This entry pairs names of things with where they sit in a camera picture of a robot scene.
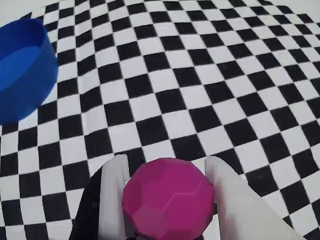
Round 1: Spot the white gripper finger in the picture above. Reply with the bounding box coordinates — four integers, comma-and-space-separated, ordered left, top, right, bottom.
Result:
204, 155, 308, 240

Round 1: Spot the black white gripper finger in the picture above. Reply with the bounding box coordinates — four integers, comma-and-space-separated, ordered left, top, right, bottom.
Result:
68, 154, 130, 240

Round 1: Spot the pink faceted ball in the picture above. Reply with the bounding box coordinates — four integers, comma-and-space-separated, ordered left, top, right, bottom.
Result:
122, 157, 216, 237

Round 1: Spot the blue round box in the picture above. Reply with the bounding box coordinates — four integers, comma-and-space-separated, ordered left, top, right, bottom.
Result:
0, 17, 60, 126

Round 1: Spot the black white checkered mat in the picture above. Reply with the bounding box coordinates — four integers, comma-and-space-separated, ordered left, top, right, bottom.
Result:
0, 0, 320, 240

